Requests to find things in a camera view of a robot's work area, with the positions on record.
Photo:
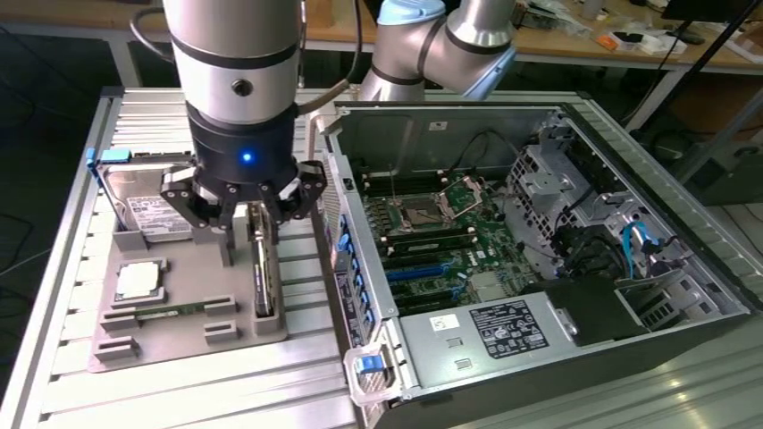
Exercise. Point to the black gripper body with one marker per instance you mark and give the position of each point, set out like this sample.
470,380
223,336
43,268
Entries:
239,143

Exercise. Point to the blue slot retention clip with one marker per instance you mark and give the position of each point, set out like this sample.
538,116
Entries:
354,265
370,319
365,301
361,283
343,224
345,245

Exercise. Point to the silver CPU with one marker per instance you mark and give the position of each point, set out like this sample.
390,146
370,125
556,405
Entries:
138,281

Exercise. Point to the black monitor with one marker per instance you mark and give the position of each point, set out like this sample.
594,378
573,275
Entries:
716,9

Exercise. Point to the CPU socket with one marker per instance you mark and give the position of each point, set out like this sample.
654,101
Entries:
421,214

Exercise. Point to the grey power supply unit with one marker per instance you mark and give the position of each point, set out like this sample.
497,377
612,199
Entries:
441,357

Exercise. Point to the silver hard disk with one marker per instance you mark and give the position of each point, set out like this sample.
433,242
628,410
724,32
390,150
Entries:
149,210

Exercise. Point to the green motherboard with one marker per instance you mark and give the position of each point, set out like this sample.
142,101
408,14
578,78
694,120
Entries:
477,263

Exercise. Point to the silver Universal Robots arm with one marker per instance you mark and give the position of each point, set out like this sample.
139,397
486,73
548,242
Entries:
239,44

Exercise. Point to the installed RAM stick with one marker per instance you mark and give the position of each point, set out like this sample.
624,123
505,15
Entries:
430,243

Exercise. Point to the open black PC case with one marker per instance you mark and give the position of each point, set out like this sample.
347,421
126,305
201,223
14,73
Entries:
656,357

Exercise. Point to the thin metal locking lever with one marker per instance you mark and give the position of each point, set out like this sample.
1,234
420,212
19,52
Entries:
396,183

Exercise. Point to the black case lock block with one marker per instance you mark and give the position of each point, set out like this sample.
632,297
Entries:
347,182

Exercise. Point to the metal socket cover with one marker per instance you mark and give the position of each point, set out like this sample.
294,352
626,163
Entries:
464,196

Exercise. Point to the black plastic fan shroud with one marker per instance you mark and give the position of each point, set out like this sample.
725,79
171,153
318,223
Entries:
590,313

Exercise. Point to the green RAM stick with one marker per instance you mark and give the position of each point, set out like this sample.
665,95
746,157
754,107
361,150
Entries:
173,309

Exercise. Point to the metal disk bay cage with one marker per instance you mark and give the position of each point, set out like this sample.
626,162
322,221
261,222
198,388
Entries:
540,179

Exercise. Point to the black stand pole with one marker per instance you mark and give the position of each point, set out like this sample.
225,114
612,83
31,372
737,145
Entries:
704,53

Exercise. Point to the grey plastic parts rack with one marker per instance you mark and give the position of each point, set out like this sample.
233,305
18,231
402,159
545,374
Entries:
191,286

